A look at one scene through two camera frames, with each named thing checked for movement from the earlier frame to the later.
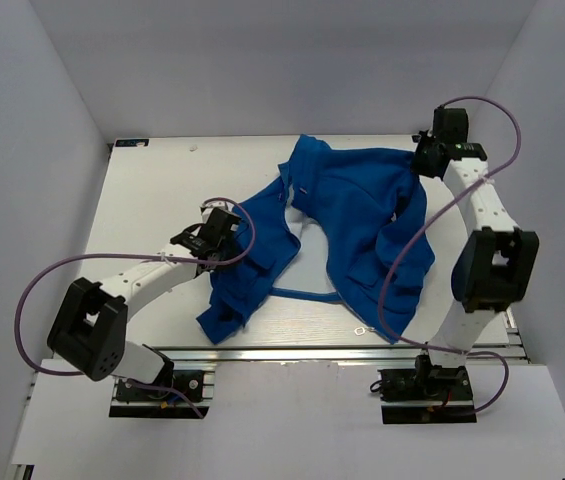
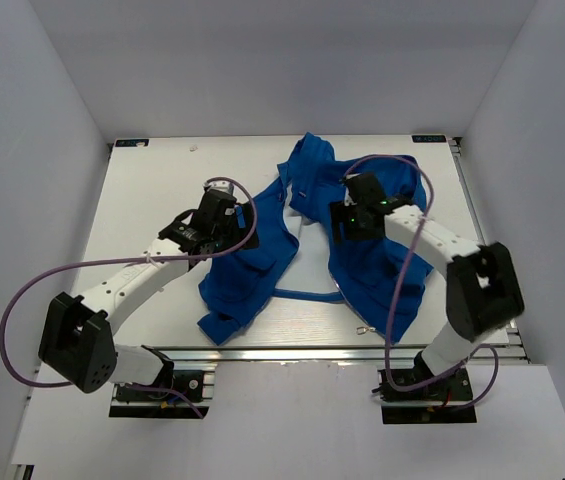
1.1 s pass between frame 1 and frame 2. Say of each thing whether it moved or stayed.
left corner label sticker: stayed
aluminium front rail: stayed
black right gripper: moved
